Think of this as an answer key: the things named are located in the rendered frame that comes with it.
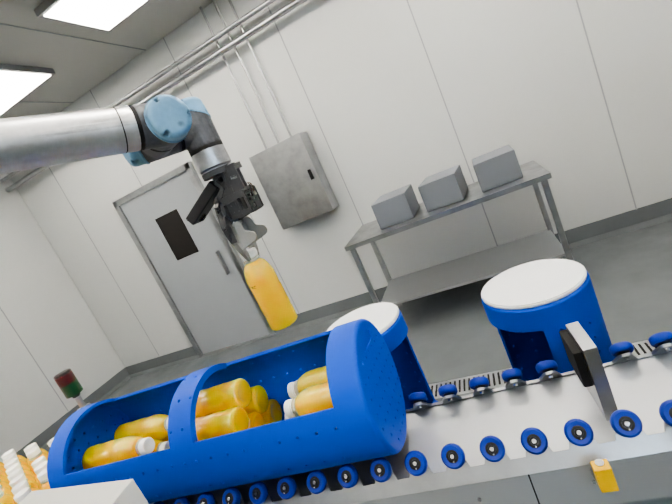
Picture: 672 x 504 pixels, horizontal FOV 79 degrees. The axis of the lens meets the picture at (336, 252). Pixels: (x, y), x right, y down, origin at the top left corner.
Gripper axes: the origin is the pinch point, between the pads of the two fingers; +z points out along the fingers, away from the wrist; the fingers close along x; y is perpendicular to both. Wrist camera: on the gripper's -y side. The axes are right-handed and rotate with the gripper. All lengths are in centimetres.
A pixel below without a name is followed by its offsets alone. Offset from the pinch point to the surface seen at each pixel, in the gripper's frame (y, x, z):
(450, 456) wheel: 30, -19, 48
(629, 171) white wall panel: 186, 305, 95
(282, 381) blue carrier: -11.4, 5.9, 36.5
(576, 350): 57, -11, 37
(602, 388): 59, -13, 45
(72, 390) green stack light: -110, 27, 27
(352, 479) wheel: 9, -19, 49
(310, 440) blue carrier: 6.1, -21.9, 35.4
